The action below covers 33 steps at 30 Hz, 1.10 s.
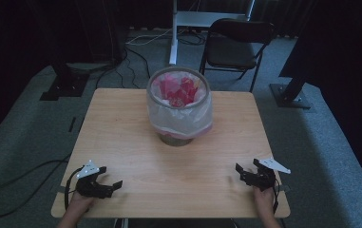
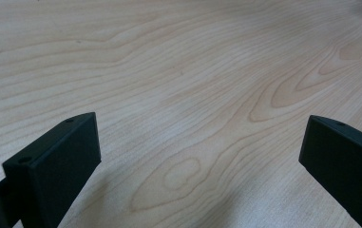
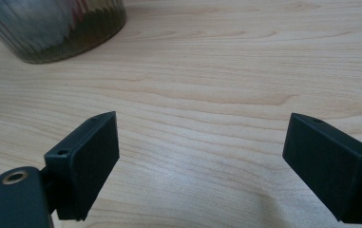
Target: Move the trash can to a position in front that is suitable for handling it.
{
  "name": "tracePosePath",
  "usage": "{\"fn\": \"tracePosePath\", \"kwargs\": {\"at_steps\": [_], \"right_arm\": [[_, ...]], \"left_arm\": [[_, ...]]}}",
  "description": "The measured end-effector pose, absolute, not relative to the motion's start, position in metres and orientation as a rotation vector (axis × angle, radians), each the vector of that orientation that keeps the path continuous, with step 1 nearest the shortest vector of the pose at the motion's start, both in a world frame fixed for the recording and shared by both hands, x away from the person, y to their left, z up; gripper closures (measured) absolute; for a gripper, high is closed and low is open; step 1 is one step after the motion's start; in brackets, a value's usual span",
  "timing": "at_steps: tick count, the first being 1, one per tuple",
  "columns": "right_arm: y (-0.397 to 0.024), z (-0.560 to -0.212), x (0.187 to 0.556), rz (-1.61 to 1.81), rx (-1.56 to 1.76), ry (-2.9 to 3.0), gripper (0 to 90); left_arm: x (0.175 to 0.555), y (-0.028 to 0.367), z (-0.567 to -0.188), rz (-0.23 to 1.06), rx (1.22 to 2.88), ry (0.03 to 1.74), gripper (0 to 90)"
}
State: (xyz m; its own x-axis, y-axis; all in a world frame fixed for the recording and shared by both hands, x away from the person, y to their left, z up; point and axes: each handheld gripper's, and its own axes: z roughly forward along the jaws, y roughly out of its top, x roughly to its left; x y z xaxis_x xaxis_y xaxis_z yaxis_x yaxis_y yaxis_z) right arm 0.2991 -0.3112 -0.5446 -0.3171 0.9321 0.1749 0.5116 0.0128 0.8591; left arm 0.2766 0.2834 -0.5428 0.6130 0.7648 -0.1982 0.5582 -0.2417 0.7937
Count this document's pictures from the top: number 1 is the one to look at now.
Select white plastic trash bag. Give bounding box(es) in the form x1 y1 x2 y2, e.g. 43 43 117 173
145 69 215 141

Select person's right hand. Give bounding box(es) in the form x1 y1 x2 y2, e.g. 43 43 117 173
254 187 276 217

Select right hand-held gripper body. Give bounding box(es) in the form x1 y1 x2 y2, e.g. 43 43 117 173
243 157 292 191

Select long black floor cable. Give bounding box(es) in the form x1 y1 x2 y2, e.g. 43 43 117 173
0 153 72 219

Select black tape strip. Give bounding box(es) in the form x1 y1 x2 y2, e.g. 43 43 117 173
67 116 77 134

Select pink red crumpled wrappers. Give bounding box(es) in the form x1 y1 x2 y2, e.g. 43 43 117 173
159 73 202 108

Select black floor cables bundle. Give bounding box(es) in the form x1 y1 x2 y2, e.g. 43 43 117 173
94 47 152 90

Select black stand base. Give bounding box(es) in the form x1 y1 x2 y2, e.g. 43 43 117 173
39 62 91 102
269 75 313 110

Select white metal desk frame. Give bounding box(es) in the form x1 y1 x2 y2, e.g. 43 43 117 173
168 0 257 66

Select black folding chair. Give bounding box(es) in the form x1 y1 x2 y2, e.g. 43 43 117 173
199 18 276 93

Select grey trash bin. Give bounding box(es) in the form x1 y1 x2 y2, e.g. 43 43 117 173
145 66 214 147

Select person's left hand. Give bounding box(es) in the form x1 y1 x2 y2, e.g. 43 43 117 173
68 191 96 217

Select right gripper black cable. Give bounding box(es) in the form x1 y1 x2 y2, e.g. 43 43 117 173
272 178 281 215

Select white floor cable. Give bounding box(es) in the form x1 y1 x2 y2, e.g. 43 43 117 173
125 28 174 46

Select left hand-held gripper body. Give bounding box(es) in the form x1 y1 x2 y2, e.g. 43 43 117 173
75 160 113 200

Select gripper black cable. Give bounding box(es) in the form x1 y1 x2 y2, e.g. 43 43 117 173
272 178 281 215
64 165 86 212

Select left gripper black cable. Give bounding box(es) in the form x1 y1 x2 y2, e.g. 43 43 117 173
64 165 86 212

